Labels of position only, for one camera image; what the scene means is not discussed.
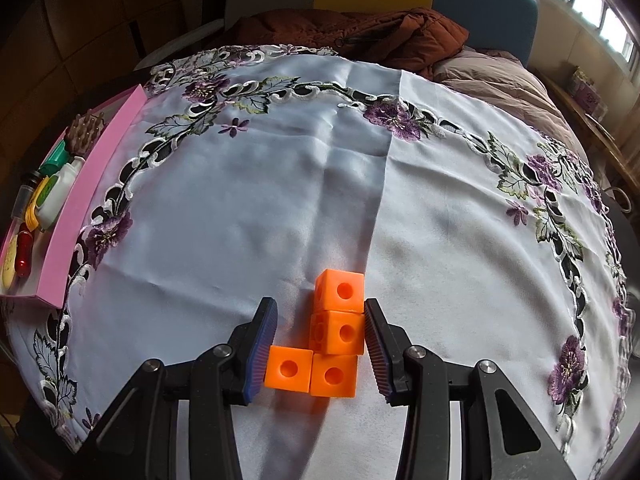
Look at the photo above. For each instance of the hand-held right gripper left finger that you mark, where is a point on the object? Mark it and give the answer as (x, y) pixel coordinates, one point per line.
(262, 350)

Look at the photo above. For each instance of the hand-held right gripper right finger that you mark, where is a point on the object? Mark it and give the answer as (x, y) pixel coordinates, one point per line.
(377, 355)

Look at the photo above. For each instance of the orange linking cube block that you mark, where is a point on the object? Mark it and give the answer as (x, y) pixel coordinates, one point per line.
(340, 335)

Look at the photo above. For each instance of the pink-edged white cardboard box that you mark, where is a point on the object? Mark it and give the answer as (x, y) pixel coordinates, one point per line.
(95, 185)

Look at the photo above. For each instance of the small red bottle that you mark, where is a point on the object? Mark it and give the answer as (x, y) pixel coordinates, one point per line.
(24, 255)

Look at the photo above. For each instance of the white green plug-in device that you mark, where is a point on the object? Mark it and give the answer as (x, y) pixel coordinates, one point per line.
(57, 190)

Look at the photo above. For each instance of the yellow plastic device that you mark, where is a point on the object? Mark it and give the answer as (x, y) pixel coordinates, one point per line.
(31, 215)

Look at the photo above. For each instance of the pale yellow sponge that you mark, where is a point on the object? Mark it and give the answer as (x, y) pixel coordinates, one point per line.
(10, 260)

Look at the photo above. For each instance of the brown massage brush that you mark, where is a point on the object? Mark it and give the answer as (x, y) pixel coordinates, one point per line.
(85, 132)

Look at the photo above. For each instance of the green plastic plunger toy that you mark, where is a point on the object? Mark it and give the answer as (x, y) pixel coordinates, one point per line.
(55, 157)

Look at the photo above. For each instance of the black grey filter cup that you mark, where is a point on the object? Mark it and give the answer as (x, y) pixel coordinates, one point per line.
(25, 195)

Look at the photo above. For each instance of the white floral embroidered tablecloth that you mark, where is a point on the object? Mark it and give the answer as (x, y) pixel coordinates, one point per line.
(300, 185)

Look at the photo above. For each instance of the wooden bedside shelf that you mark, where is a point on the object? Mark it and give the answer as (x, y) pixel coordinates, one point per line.
(600, 130)

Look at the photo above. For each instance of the red-brown quilted blanket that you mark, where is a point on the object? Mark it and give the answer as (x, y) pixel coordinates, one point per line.
(375, 35)

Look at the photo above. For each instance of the purple box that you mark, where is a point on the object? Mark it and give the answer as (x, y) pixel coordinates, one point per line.
(585, 92)

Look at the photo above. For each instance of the wooden wardrobe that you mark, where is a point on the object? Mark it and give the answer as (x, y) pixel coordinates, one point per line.
(75, 35)

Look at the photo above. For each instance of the window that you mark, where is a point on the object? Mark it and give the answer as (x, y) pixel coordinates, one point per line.
(595, 5)

